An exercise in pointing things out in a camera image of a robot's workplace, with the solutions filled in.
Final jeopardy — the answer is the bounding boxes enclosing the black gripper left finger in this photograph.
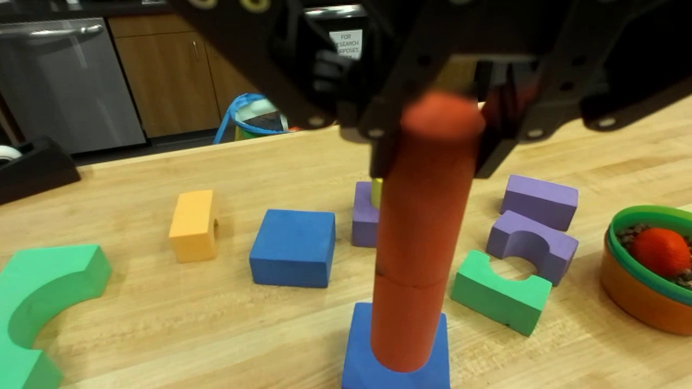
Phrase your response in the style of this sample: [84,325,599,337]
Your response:
[367,125,404,178]

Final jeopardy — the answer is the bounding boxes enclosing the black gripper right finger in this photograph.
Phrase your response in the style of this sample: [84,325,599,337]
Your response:
[475,83,537,178]

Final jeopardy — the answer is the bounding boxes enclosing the tall red-orange foam cylinder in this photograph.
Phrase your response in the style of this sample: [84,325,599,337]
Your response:
[367,90,489,374]

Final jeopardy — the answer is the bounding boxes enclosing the blue foam block with hole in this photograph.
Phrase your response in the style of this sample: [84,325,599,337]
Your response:
[341,303,451,389]

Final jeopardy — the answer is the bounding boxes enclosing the purple foam square block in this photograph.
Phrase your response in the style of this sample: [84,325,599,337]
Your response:
[351,181,378,246]

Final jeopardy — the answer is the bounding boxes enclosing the purple foam rectangular block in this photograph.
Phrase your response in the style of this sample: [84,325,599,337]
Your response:
[502,176,579,232]

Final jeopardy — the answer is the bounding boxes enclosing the blue solid foam block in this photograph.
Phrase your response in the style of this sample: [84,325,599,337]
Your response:
[248,209,334,288]

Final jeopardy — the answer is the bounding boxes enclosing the small yellow foam cylinder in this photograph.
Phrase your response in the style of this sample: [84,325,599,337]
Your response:
[370,178,382,207]

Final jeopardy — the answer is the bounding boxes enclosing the blue round basket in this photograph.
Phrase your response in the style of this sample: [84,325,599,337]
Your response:
[214,93,288,142]

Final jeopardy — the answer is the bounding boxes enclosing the purple foam arch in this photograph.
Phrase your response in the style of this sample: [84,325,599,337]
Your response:
[486,211,578,285]

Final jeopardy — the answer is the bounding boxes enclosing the small green foam arch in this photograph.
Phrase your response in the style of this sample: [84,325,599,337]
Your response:
[450,251,552,336]

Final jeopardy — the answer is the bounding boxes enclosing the yellow-orange small foam arch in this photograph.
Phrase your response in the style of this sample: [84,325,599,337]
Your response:
[168,190,217,262]

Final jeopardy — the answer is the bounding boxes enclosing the wooden base cabinet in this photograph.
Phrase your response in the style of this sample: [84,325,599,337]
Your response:
[107,13,253,138]

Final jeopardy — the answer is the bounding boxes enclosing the orange and green bowls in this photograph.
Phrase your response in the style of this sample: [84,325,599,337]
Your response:
[599,206,692,337]

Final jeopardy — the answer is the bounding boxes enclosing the stainless dishwasher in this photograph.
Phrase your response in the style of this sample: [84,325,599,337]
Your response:
[0,18,145,153]

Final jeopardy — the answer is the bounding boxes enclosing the black tape dispenser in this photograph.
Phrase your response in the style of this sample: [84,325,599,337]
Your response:
[0,137,80,203]

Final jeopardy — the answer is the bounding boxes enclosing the large green foam arch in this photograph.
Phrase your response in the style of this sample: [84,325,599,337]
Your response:
[0,245,110,389]

